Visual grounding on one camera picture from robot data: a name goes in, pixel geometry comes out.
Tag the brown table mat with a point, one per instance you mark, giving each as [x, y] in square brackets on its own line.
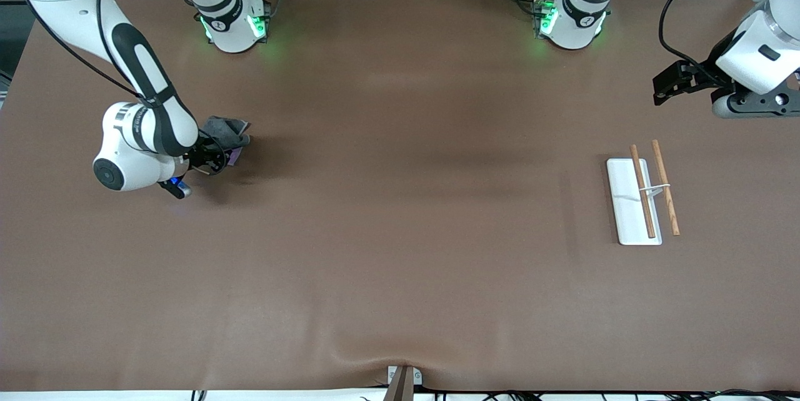
[400, 201]

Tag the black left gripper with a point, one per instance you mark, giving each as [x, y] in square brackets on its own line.
[714, 69]

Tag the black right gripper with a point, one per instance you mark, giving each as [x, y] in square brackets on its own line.
[204, 152]

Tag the white rack with wooden rods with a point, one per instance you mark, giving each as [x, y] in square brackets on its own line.
[627, 201]

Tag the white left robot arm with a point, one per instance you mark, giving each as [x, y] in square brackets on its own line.
[759, 51]

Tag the gray black camera mount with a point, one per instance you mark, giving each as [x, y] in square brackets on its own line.
[753, 104]

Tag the gray and purple towel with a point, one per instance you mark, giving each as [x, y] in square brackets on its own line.
[226, 129]

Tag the gray metal table clamp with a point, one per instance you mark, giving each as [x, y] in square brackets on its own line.
[403, 382]

